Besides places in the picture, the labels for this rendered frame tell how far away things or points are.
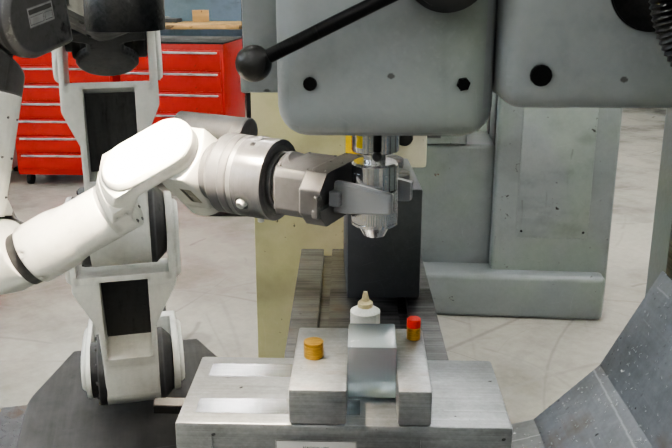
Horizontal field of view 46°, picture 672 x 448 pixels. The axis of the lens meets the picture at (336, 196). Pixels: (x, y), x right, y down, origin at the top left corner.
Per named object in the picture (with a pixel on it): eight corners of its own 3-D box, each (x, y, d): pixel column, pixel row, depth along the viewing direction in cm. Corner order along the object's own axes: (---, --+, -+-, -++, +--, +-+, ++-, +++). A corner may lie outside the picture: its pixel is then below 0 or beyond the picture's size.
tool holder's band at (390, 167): (377, 179, 77) (377, 169, 77) (341, 170, 80) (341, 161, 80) (408, 170, 80) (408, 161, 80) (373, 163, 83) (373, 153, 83)
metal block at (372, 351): (347, 397, 86) (347, 346, 85) (348, 370, 92) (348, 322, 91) (395, 398, 86) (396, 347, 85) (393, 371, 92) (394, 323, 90)
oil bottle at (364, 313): (349, 372, 107) (350, 296, 104) (349, 358, 111) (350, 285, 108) (380, 373, 107) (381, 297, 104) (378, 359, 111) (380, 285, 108)
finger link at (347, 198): (392, 219, 78) (335, 210, 81) (393, 187, 77) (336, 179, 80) (386, 223, 77) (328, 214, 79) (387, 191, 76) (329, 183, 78)
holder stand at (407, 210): (346, 298, 132) (347, 181, 126) (343, 253, 153) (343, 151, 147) (419, 298, 132) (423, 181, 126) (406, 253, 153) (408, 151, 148)
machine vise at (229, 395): (177, 480, 85) (171, 387, 82) (204, 406, 99) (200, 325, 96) (509, 487, 84) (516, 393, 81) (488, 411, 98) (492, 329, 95)
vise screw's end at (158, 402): (153, 417, 90) (152, 401, 90) (157, 409, 92) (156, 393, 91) (189, 417, 90) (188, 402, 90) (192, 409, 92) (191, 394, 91)
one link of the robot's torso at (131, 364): (87, 370, 170) (61, 180, 144) (182, 360, 174) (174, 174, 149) (84, 427, 157) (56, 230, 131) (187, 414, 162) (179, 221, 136)
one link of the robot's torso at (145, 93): (76, 257, 150) (54, 2, 141) (171, 249, 154) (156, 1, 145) (69, 279, 135) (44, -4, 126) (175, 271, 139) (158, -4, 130)
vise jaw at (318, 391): (288, 424, 82) (288, 389, 81) (299, 356, 97) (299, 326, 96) (346, 425, 82) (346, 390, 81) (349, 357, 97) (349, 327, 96)
